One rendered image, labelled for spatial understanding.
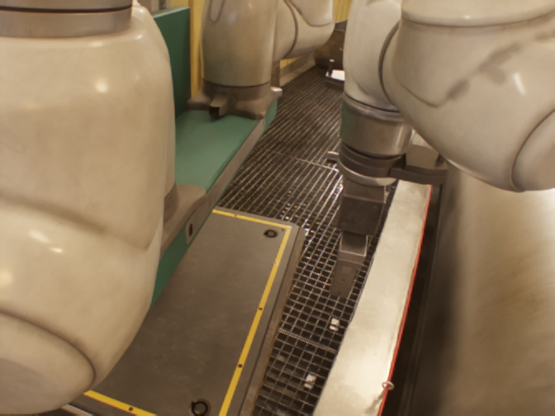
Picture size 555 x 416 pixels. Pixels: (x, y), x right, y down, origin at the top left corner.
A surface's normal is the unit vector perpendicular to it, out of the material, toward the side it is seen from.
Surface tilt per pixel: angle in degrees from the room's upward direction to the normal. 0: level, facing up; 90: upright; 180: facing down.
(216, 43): 89
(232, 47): 88
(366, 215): 90
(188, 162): 0
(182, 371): 0
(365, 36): 85
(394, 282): 0
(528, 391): 58
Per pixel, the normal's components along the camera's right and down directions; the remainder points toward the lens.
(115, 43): 0.85, -0.20
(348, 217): -0.23, 0.56
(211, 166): 0.08, -0.81
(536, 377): -0.70, -0.71
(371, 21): -0.89, -0.04
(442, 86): -0.94, 0.18
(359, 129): -0.65, 0.40
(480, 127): -0.85, 0.36
